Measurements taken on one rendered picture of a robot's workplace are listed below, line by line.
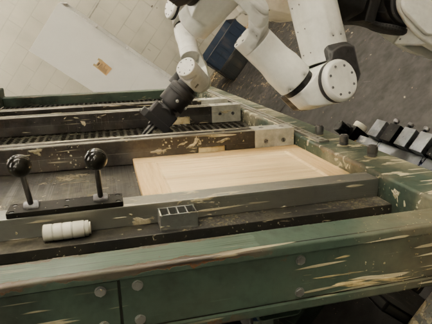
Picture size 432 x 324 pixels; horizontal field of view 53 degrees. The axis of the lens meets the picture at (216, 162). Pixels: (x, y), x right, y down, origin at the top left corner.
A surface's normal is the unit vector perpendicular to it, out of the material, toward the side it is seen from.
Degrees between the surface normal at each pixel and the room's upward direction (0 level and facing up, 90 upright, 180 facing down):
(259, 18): 84
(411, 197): 37
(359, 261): 90
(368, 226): 53
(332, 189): 90
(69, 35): 90
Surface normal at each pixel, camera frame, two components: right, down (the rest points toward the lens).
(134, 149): 0.25, 0.25
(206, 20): 0.11, 0.78
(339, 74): 0.43, -0.04
